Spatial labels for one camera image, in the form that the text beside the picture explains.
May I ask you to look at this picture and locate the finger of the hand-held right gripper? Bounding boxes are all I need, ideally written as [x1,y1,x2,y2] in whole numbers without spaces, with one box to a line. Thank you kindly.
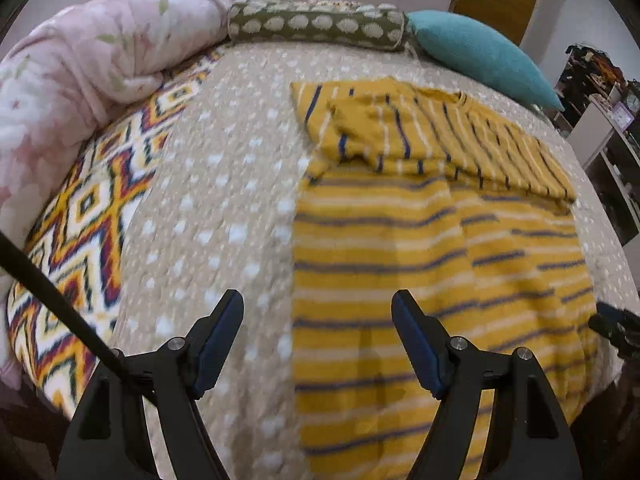
[588,302,640,360]

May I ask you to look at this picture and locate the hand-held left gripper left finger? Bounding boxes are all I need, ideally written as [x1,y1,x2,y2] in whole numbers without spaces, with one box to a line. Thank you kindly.
[56,288,245,480]

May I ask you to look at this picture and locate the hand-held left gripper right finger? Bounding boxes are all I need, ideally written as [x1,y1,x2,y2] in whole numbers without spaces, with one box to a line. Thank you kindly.
[391,289,585,480]

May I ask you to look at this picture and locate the yellow striped shirt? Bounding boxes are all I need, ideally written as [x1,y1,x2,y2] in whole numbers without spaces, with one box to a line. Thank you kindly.
[290,78,599,475]

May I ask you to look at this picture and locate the beige dotted blanket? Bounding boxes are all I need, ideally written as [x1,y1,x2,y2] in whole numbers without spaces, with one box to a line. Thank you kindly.
[112,41,640,480]

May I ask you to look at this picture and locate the white shelf unit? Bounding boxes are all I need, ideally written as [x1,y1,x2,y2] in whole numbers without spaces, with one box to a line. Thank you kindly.
[552,45,640,247]

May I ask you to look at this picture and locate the zigzag patterned blanket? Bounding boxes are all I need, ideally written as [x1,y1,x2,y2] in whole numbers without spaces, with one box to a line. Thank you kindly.
[7,50,222,419]

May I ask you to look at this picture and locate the teal pillow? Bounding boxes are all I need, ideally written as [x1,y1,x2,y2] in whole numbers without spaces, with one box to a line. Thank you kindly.
[406,10,565,112]

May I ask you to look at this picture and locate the pink floral comforter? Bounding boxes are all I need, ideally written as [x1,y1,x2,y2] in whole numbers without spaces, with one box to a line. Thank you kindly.
[0,0,266,391]

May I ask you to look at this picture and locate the olive patterned bolster pillow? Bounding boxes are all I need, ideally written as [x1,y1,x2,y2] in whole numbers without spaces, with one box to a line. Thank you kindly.
[228,0,410,52]

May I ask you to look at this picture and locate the black cable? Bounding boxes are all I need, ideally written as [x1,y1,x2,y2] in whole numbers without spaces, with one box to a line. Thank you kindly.
[0,232,161,411]

